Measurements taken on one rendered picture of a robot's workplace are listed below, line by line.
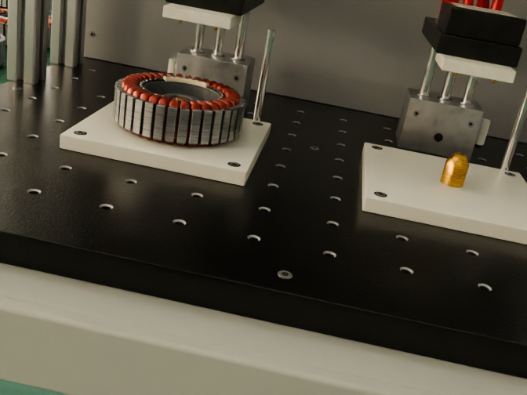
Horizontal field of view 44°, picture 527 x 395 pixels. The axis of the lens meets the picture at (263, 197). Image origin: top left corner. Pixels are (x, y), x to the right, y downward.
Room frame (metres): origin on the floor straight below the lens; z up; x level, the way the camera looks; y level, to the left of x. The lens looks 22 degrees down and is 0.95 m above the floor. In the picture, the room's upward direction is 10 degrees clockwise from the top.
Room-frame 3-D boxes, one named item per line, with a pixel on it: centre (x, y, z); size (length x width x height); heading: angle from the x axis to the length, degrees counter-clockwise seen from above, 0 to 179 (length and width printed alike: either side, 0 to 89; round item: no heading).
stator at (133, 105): (0.55, 0.09, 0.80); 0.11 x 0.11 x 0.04
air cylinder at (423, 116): (0.67, -0.17, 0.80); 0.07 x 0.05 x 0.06; 86
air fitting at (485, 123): (0.66, -0.21, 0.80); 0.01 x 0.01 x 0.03; 86
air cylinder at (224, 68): (0.69, 0.07, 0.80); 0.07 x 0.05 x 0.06; 86
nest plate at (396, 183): (0.53, -0.16, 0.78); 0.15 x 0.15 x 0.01; 86
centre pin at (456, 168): (0.53, -0.16, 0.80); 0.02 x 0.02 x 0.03
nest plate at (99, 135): (0.55, 0.09, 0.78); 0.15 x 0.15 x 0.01; 86
